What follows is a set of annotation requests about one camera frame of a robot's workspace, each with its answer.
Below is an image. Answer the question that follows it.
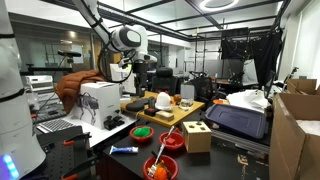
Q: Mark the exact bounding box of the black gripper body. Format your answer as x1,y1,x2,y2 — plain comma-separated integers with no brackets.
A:
132,61,150,89

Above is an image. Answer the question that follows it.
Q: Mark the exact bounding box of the blue white toothpaste tube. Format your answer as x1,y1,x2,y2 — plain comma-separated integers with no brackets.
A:
108,145,140,156

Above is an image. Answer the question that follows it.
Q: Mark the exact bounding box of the orange bowl with green toy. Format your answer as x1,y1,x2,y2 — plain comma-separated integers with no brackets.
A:
128,124,156,144

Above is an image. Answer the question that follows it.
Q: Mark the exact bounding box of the orange bowl with red block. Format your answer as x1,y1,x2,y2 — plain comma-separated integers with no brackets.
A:
158,131,186,151

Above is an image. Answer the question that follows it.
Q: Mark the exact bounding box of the orange bowl with utensils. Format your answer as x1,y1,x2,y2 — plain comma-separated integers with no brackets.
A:
142,154,180,180

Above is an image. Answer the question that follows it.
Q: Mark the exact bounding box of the black mug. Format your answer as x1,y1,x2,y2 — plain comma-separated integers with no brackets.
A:
147,96,157,109

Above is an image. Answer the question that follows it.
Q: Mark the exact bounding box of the black soft pouch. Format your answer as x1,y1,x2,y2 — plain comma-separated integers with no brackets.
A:
125,97,150,113

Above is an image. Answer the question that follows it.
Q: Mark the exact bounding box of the black box red square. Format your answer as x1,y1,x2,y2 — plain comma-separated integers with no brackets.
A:
143,106,161,117

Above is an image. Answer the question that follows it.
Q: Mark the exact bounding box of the white plush toy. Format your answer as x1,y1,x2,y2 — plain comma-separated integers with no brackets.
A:
154,91,174,112

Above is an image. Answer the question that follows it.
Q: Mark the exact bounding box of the black high back chair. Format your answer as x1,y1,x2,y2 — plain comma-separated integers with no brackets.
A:
151,66,180,96

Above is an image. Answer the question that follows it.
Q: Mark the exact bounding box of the tan box white label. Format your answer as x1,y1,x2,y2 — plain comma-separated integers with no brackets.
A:
155,110,176,122

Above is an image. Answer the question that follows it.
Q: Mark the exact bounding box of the brown football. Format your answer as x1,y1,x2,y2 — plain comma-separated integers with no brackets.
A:
172,93,183,104

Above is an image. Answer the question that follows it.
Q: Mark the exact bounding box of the green plush toy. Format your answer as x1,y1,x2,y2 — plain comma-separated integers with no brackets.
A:
132,126,152,138

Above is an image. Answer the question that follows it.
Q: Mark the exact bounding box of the white robot dog box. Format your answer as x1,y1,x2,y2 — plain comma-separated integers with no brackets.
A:
71,81,122,131

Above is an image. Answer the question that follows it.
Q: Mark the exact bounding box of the clear glass jar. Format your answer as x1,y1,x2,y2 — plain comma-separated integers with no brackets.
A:
179,97,195,111

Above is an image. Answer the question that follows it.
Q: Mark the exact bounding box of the wooden desk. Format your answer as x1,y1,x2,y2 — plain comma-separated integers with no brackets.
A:
120,94,206,129

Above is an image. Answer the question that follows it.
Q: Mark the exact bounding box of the white plastic spoon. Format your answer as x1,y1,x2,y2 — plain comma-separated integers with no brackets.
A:
162,125,175,145

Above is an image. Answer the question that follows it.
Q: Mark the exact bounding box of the white table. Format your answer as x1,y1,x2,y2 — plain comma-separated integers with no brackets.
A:
34,112,138,148

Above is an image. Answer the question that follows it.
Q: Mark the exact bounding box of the black mesh chair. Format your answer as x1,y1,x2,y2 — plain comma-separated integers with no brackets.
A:
191,71,218,101

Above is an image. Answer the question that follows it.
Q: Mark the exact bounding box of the brown puffer jacket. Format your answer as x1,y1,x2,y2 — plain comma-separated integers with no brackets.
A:
54,69,108,115

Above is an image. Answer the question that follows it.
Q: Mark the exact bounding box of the wooden shape sorter box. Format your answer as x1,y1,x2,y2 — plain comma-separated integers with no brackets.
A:
182,120,213,154

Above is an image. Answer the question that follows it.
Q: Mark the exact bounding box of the white plastic fork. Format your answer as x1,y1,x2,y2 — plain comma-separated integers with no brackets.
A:
147,144,165,178

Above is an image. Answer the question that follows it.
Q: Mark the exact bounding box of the black orange bar clamp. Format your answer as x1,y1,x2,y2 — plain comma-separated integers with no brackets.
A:
61,156,100,180
62,131,92,147

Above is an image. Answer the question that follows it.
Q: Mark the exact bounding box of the shallow orange dish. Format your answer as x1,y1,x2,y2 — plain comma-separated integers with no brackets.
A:
212,98,230,106

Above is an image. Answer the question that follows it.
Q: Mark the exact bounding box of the orange toy ball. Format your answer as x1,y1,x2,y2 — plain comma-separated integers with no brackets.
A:
152,166,169,180

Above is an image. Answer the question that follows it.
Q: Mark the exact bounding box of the grey white keyboard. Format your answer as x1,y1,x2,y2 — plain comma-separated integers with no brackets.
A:
36,117,76,135

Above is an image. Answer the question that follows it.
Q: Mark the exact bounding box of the dark blue bin lid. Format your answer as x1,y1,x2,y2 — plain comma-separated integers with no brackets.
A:
204,103,270,140

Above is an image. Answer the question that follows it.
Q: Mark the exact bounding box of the white lab machine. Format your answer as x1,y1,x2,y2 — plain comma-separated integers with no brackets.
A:
25,74,55,95

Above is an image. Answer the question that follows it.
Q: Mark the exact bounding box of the black perforated pegboard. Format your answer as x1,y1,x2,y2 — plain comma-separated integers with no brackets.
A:
36,125,101,180

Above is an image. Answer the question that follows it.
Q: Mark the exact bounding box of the black backdrop curtain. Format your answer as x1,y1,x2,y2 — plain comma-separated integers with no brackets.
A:
220,27,283,88

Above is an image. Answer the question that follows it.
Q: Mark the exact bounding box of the large cardboard box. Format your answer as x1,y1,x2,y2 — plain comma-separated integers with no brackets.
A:
267,92,320,180

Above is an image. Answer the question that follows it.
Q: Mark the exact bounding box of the open flap cardboard box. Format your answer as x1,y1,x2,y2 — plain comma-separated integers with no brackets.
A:
286,77,318,96

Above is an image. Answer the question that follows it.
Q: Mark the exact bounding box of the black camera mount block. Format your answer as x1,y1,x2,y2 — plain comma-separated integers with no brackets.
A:
103,115,126,131

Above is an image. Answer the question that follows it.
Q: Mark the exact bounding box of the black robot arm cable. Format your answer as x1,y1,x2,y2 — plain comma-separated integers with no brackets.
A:
97,42,135,85

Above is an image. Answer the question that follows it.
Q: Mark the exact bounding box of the black handled utensil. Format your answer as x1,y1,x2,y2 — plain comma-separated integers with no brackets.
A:
150,150,162,162

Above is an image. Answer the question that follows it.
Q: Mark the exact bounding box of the black tripod camera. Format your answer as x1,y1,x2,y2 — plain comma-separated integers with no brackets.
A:
56,49,83,65

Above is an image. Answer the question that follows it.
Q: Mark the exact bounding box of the ring ceiling light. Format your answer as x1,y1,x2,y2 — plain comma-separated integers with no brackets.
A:
198,0,241,13

